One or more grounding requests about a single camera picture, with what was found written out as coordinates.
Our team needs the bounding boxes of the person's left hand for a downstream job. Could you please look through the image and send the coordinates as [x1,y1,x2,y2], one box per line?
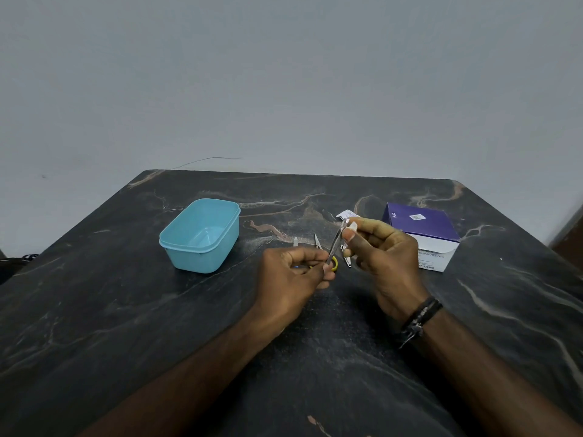
[251,246,338,334]

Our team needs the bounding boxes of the person's right hand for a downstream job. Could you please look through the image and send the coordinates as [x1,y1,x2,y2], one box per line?
[341,217,430,322]

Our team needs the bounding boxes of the silver metal tweezers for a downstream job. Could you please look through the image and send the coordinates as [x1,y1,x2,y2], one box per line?
[325,218,350,266]

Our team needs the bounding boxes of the person's right forearm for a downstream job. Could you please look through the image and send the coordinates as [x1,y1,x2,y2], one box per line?
[403,305,583,437]

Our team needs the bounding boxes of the person's left forearm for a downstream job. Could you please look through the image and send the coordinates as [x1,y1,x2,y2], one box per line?
[75,309,294,437]

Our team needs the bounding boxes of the purple and white cardboard box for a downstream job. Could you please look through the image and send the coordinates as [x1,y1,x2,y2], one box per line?
[382,202,462,273]

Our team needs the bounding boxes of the black braided wristband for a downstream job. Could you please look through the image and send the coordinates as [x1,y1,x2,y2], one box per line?
[398,296,444,350]

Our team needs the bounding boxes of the light blue plastic container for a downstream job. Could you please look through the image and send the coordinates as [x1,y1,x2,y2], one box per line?
[159,198,241,274]

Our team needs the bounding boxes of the brown wooden furniture edge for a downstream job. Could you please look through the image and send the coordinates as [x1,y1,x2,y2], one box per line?
[549,213,583,272]

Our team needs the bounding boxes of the yellow-handled small scissors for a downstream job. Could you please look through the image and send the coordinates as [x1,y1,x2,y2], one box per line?
[313,233,339,273]

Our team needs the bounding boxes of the thin grey wire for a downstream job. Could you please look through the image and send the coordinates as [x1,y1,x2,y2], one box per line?
[171,156,243,171]

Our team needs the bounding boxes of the dark object with cable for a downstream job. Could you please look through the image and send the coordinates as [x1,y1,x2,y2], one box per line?
[0,253,40,284]

